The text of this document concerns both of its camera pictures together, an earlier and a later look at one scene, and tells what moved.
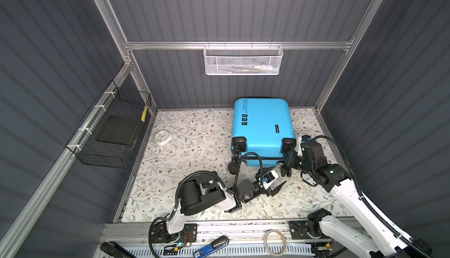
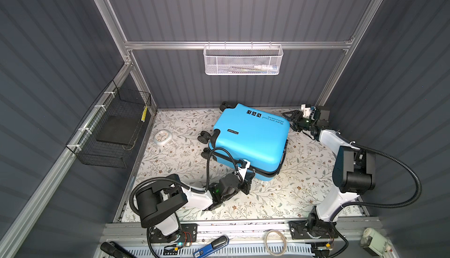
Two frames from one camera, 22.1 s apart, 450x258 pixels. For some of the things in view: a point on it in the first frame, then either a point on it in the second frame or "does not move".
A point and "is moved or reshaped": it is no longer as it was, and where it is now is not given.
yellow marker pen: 144,114 does not move
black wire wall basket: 108,135 does not move
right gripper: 288,160 -> 296,114
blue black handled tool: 214,245 does not move
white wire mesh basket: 242,60 does not move
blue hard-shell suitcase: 263,126 is moved or reshaped
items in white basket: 254,69 does not move
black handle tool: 115,250 does not move
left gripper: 268,192 -> 246,182
